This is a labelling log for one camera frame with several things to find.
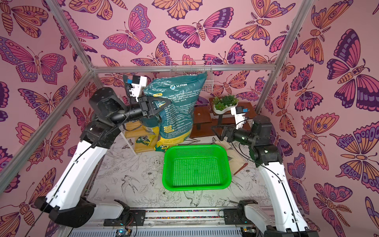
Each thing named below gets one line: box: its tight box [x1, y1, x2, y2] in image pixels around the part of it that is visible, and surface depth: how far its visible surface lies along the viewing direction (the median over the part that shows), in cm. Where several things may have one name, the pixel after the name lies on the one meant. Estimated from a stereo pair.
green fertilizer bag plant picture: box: [143, 71, 208, 152], surface depth 53 cm
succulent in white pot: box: [212, 94, 240, 115], surface depth 88 cm
